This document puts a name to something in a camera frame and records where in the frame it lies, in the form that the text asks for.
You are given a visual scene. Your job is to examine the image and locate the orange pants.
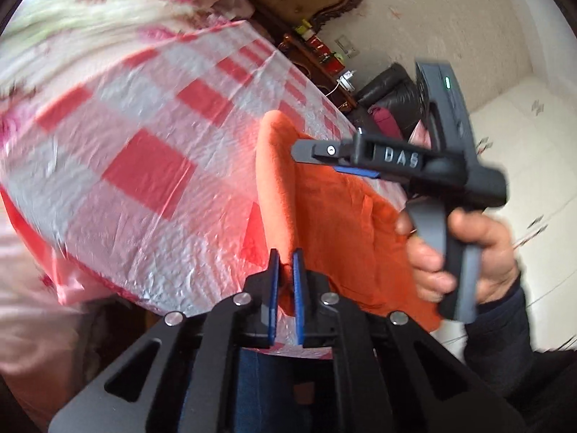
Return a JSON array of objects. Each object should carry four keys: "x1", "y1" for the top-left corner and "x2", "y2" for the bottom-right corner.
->
[{"x1": 257, "y1": 112, "x2": 442, "y2": 332}]

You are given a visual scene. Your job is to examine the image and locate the person's right hand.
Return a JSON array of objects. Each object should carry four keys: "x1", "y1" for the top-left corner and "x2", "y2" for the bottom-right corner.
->
[{"x1": 396, "y1": 210, "x2": 521, "y2": 305}]

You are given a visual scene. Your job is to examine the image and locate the floral blanket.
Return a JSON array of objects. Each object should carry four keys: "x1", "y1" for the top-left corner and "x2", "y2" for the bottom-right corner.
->
[{"x1": 0, "y1": 0, "x2": 257, "y2": 100}]

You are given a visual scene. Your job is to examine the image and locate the pale pink cloth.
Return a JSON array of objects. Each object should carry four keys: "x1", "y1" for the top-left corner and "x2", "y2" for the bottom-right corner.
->
[{"x1": 0, "y1": 280, "x2": 136, "y2": 384}]

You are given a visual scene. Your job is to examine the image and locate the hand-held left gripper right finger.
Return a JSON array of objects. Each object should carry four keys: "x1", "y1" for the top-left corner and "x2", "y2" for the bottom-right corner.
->
[{"x1": 292, "y1": 249, "x2": 526, "y2": 433}]

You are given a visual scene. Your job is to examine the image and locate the white wall outlet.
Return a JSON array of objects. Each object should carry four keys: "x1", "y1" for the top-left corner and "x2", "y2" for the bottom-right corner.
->
[{"x1": 336, "y1": 36, "x2": 361, "y2": 57}]

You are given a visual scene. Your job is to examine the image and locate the person's blue jeans leg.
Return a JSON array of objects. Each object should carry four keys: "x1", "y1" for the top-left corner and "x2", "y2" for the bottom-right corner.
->
[{"x1": 237, "y1": 347, "x2": 336, "y2": 433}]

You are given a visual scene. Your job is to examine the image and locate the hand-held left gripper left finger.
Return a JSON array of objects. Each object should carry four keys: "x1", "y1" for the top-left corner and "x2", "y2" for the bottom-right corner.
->
[{"x1": 47, "y1": 249, "x2": 282, "y2": 433}]

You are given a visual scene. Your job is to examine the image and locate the person's right forearm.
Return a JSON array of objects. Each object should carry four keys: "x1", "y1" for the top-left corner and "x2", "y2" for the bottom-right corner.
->
[{"x1": 464, "y1": 286, "x2": 577, "y2": 416}]

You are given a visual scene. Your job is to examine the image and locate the pink white checkered tablecloth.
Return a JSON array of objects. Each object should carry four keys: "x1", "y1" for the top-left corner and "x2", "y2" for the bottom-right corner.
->
[{"x1": 0, "y1": 20, "x2": 406, "y2": 357}]

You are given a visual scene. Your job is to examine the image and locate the carved wooden cabinet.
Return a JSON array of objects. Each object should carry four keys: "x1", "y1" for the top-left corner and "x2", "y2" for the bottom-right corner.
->
[{"x1": 277, "y1": 31, "x2": 361, "y2": 111}]

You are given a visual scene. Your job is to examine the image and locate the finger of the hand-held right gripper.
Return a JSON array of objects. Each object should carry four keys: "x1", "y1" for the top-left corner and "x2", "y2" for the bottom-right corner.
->
[{"x1": 291, "y1": 139, "x2": 384, "y2": 179}]

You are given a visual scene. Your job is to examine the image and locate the black leather sofa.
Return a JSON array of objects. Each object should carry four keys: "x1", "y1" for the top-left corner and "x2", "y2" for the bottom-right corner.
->
[{"x1": 356, "y1": 63, "x2": 429, "y2": 136}]

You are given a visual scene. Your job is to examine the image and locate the maroon cushion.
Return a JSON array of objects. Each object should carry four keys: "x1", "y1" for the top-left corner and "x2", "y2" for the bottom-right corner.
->
[{"x1": 370, "y1": 106, "x2": 402, "y2": 134}]

